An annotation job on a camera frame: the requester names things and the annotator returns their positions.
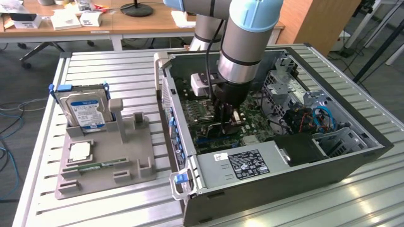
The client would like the blue floor cable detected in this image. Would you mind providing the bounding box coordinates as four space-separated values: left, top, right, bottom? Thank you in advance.
0 113 25 201

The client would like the grey power supply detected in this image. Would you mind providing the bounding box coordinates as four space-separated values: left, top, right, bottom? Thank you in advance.
191 148 289 190

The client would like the beige card retention latch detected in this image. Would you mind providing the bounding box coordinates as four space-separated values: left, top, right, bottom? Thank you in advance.
153 52 171 70

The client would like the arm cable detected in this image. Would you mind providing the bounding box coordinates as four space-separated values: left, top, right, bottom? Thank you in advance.
203 20 226 105

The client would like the green RAM stick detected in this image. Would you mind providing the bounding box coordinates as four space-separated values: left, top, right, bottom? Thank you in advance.
62 159 122 172

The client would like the white flat carton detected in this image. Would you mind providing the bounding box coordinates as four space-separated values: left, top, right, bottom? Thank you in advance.
49 10 82 31

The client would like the silver drive cage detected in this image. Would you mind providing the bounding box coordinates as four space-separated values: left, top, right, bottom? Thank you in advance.
259 56 334 135

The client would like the wooden desk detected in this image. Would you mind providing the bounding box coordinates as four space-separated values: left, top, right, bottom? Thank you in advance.
0 0 285 44

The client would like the silver CPU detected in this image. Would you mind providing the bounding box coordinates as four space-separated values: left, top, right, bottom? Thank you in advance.
67 143 94 162

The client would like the white printed small box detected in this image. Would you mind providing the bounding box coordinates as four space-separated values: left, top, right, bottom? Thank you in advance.
78 11 103 27

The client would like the black slanted pole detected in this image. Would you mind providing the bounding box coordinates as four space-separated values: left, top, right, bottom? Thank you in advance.
351 22 404 83

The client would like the black open PC case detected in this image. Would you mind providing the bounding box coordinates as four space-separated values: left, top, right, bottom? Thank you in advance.
153 46 394 227

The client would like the green motherboard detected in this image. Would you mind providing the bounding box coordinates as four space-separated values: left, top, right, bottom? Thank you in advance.
178 85 278 154

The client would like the wooden cabinet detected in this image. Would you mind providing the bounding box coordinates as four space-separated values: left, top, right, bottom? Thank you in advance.
277 0 362 56

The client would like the black office chair base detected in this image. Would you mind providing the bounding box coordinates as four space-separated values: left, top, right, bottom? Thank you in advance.
17 41 97 69

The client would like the CPU socket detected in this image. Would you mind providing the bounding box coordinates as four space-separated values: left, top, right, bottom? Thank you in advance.
201 100 218 119

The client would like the white paper stack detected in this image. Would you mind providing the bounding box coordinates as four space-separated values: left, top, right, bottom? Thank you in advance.
170 10 197 29

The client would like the hard disk blue carrier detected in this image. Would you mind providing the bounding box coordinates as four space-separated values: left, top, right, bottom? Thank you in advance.
46 81 111 135

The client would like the blue wire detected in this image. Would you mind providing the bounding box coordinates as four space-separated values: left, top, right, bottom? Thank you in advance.
310 105 337 133

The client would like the silver disk bay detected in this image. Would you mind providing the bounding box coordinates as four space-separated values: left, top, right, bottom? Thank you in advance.
311 126 371 158

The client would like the black graphics card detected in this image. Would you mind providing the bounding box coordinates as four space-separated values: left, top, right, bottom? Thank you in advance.
202 120 242 137

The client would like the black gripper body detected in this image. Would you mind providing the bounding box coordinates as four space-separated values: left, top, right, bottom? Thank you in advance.
213 81 253 107

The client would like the white box black lid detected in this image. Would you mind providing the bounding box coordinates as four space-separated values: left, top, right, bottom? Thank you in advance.
9 13 42 29

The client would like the blue expansion slot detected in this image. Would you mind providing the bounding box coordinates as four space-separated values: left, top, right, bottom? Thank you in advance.
194 136 229 145

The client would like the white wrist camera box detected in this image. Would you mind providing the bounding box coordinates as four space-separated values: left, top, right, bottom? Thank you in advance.
190 73 226 97

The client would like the black lamp base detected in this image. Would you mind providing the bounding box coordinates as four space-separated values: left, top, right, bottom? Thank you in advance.
118 0 154 17

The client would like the grey parts rack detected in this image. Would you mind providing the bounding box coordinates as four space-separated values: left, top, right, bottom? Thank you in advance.
53 98 158 201

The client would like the white table frame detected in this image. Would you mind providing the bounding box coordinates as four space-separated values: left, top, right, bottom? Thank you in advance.
343 0 404 67

